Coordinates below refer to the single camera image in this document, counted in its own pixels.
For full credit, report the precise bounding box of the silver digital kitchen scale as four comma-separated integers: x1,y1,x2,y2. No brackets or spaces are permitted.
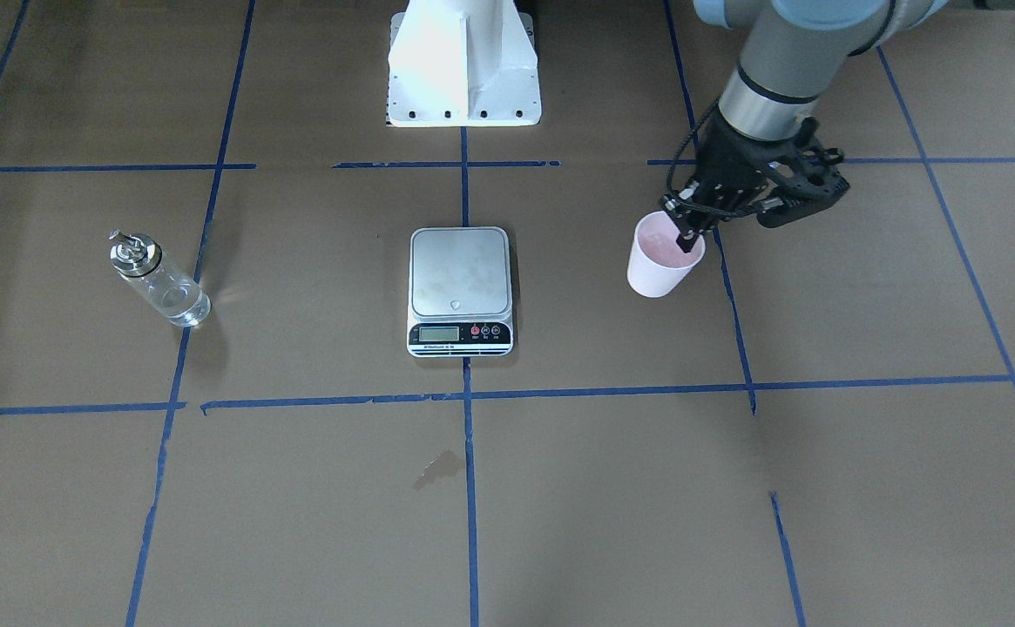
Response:
406,226,515,358

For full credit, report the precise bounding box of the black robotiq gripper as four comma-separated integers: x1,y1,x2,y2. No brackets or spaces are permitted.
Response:
659,112,791,254

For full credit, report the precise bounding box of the white pedestal column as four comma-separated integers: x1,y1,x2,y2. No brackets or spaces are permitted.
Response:
385,1,543,128

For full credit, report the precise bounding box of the pink plastic cup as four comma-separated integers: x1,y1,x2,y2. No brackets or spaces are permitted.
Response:
626,211,706,298

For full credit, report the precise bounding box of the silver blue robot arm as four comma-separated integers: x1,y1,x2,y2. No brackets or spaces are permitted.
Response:
660,1,943,253

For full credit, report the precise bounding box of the clear glass sauce bottle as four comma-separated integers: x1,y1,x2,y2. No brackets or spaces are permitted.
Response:
108,229,212,328

